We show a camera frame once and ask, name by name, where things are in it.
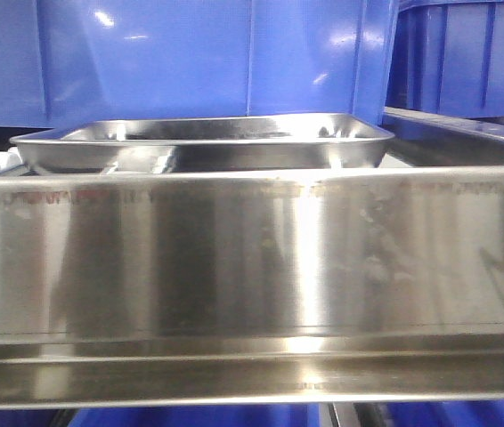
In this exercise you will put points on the silver metal tray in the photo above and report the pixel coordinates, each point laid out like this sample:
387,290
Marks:
201,145

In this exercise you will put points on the blue plastic bin at right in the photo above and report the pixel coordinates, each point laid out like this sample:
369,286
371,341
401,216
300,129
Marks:
448,58

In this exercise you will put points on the large blue plastic bin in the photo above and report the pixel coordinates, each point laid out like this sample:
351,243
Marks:
69,62

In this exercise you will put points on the stainless steel shelf front rail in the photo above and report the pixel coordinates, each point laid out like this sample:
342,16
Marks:
286,286

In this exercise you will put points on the steel shelf divider rail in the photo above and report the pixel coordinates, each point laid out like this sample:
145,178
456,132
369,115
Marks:
427,139

